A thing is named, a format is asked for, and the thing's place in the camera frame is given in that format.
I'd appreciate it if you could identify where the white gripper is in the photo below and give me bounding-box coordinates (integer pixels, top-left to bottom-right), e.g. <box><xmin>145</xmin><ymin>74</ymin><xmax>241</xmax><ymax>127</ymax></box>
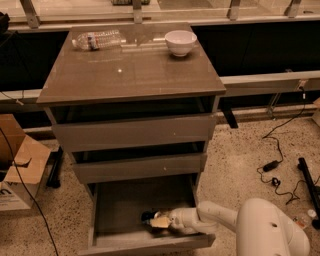
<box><xmin>150</xmin><ymin>208</ymin><xmax>199</xmax><ymax>232</ymax></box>

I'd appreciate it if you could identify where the blue pepsi can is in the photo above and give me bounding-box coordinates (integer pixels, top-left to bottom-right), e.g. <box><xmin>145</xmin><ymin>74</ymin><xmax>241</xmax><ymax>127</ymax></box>
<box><xmin>141</xmin><ymin>211</ymin><xmax>161</xmax><ymax>224</ymax></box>

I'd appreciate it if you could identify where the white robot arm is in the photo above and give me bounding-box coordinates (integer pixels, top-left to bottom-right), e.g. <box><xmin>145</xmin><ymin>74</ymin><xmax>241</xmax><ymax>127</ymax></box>
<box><xmin>146</xmin><ymin>198</ymin><xmax>311</xmax><ymax>256</ymax></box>

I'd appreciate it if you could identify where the grey open bottom drawer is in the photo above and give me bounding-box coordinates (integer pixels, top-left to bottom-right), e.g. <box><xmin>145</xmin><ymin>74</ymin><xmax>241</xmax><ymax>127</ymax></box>
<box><xmin>78</xmin><ymin>174</ymin><xmax>215</xmax><ymax>256</ymax></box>

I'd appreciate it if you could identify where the grey middle drawer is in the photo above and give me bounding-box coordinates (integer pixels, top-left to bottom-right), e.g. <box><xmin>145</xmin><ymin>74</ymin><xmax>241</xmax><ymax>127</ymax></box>
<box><xmin>73</xmin><ymin>153</ymin><xmax>207</xmax><ymax>184</ymax></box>

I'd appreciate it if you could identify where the grey top drawer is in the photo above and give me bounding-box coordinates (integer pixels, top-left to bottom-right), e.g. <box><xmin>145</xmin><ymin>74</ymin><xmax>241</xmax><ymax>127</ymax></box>
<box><xmin>52</xmin><ymin>114</ymin><xmax>215</xmax><ymax>152</ymax></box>

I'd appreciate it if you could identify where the grey three-drawer cabinet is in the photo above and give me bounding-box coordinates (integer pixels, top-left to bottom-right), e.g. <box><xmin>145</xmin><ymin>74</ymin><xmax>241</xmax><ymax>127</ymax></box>
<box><xmin>37</xmin><ymin>24</ymin><xmax>225</xmax><ymax>256</ymax></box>

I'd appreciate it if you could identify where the black stand leg left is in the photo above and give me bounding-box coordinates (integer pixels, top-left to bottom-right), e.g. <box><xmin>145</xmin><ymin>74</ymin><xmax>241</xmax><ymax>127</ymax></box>
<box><xmin>46</xmin><ymin>147</ymin><xmax>63</xmax><ymax>188</ymax></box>

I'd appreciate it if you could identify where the black stand leg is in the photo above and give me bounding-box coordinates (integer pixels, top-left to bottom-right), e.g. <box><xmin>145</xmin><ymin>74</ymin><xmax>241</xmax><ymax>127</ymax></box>
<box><xmin>298</xmin><ymin>157</ymin><xmax>320</xmax><ymax>230</ymax></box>
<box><xmin>46</xmin><ymin>147</ymin><xmax>63</xmax><ymax>188</ymax></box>

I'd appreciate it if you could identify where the small bottle on floor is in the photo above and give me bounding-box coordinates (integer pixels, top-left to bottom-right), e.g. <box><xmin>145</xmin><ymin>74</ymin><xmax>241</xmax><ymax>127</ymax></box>
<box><xmin>293</xmin><ymin>209</ymin><xmax>317</xmax><ymax>229</ymax></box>

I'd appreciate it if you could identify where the brown cardboard box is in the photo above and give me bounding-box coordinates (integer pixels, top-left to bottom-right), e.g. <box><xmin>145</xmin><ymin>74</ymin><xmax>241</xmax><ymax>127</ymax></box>
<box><xmin>0</xmin><ymin>114</ymin><xmax>51</xmax><ymax>211</ymax></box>

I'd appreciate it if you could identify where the black stand leg right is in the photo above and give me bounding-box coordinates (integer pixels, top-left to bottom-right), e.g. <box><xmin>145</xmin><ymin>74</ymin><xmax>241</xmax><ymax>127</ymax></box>
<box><xmin>298</xmin><ymin>157</ymin><xmax>320</xmax><ymax>230</ymax></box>

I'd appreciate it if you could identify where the white ceramic bowl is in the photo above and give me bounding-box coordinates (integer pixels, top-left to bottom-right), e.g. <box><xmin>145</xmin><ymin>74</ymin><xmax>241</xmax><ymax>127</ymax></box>
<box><xmin>165</xmin><ymin>30</ymin><xmax>197</xmax><ymax>57</ymax></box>

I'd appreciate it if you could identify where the clear plastic water bottle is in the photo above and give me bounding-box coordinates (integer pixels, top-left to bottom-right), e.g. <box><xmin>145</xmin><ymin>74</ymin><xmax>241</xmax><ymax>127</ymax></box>
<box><xmin>72</xmin><ymin>30</ymin><xmax>122</xmax><ymax>51</ymax></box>

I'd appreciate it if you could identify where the metal window railing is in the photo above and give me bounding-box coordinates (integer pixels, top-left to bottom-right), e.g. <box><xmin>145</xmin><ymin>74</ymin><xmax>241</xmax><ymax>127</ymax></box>
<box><xmin>0</xmin><ymin>0</ymin><xmax>320</xmax><ymax>114</ymax></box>

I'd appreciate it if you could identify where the black power adapter with cable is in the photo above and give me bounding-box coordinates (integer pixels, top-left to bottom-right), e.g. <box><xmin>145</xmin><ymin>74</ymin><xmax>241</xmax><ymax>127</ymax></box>
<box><xmin>257</xmin><ymin>86</ymin><xmax>306</xmax><ymax>204</ymax></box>

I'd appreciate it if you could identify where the black cable on left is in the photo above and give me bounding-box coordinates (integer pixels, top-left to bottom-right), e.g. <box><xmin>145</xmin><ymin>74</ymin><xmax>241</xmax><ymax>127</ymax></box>
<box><xmin>0</xmin><ymin>127</ymin><xmax>60</xmax><ymax>256</ymax></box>

